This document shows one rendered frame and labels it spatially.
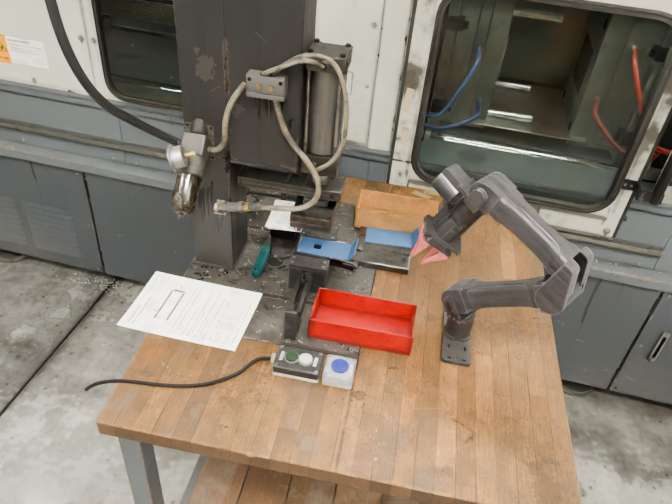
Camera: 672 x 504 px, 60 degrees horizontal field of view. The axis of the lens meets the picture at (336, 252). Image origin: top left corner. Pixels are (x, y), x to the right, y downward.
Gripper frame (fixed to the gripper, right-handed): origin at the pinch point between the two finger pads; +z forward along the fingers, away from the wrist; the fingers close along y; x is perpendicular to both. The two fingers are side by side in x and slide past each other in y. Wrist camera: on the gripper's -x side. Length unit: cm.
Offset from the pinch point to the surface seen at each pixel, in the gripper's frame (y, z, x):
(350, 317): 2.3, 23.8, 4.0
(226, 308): 29.1, 39.7, 7.9
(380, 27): 31, -14, -76
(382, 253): -1.8, 20.1, -22.5
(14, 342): 81, 174, -39
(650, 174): -71, -30, -77
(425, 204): -9.7, 12.2, -46.9
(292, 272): 19.5, 27.8, -3.5
